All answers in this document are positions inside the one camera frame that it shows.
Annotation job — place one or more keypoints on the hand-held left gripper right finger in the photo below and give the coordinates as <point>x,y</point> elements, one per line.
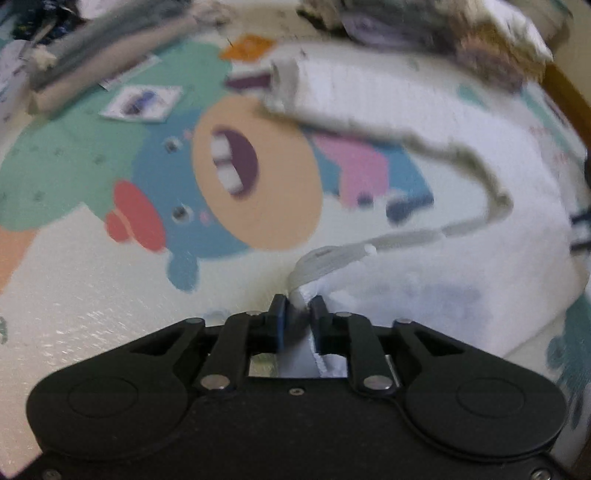
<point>317,323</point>

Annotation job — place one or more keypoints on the white paper strip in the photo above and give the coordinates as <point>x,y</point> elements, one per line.
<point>134,71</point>

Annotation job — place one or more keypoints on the white towel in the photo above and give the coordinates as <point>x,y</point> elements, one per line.
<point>461,258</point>

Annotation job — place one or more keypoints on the cartoon printed play mat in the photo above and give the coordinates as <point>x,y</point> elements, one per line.
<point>258,207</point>

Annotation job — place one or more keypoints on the dark patterned cloth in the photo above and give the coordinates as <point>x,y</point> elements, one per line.
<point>41,18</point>

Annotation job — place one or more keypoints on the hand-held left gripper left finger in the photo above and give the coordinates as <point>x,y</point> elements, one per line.
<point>279,323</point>

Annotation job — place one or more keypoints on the grey folded garment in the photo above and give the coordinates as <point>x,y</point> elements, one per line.
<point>115,41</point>

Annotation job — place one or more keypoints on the orange paper piece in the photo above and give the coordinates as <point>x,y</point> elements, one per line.
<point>247,47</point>

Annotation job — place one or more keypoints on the small white packet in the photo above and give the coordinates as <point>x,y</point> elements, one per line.
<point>141,104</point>

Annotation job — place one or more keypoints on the pile of mixed clothes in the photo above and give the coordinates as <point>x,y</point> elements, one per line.
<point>415,23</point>

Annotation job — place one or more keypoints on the wooden furniture edge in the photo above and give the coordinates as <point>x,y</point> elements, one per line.
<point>570,104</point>

